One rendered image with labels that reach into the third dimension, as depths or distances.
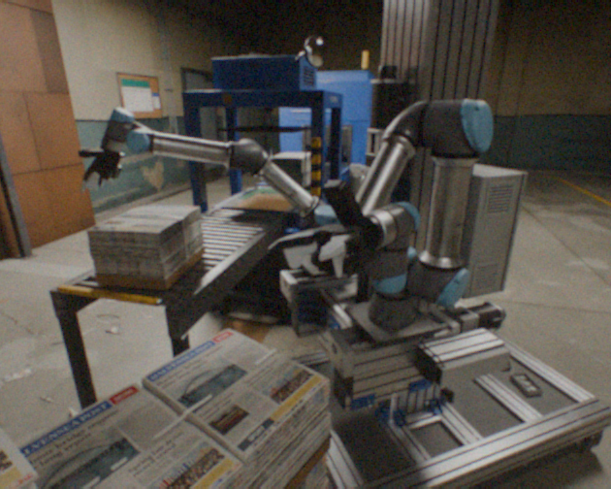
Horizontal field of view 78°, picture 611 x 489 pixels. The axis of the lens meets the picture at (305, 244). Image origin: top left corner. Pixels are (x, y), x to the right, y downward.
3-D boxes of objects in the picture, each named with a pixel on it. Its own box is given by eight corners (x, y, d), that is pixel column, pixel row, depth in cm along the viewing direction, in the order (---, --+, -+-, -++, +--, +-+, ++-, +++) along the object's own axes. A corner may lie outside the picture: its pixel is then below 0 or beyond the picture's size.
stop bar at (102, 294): (157, 308, 129) (156, 303, 128) (56, 292, 140) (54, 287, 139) (163, 303, 132) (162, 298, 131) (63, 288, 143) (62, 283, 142)
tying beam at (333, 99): (322, 107, 223) (323, 89, 220) (182, 107, 247) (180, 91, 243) (342, 108, 285) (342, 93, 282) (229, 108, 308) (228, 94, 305)
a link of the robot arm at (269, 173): (325, 240, 167) (227, 158, 146) (317, 229, 181) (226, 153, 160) (343, 219, 165) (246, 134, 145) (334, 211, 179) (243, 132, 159)
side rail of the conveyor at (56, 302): (66, 319, 144) (58, 291, 140) (54, 317, 146) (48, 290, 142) (224, 223, 266) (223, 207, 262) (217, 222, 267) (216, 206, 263)
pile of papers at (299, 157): (303, 188, 319) (303, 157, 310) (270, 187, 326) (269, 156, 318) (313, 180, 353) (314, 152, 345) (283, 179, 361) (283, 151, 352)
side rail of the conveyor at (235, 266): (181, 340, 132) (177, 309, 128) (168, 337, 133) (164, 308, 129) (293, 228, 254) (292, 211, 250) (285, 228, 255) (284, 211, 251)
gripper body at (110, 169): (106, 182, 146) (116, 155, 142) (86, 171, 145) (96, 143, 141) (117, 179, 153) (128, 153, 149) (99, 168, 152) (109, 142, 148)
